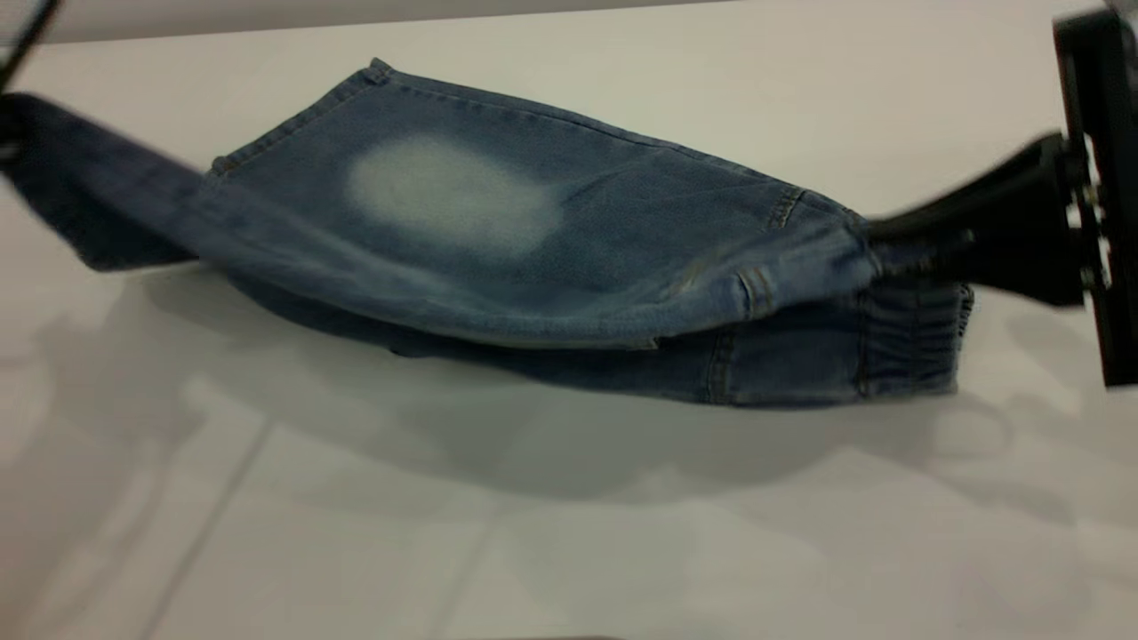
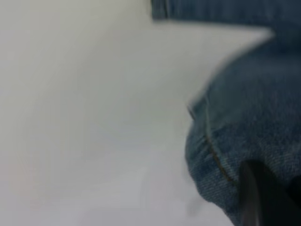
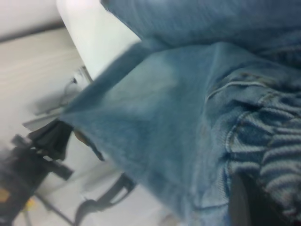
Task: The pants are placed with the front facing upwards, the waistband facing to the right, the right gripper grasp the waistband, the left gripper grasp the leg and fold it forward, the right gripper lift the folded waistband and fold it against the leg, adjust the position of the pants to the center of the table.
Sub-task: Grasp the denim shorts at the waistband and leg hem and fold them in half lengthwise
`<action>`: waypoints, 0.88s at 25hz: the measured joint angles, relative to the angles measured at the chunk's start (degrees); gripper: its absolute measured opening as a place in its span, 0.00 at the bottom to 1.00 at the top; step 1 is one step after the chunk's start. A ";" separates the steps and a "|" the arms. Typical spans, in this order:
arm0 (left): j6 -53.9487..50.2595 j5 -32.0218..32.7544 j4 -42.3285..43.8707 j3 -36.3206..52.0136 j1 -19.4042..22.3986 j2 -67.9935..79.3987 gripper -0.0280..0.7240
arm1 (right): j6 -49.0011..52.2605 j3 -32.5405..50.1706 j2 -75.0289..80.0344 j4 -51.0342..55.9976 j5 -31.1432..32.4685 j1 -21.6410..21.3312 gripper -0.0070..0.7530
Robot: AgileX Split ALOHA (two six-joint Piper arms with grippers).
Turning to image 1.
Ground blue denim jeans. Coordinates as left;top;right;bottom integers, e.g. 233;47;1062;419
0;58;976;410

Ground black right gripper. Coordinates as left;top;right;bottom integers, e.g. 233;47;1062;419
867;7;1138;388

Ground thin black cable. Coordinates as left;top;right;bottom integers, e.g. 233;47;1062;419
0;0;61;94

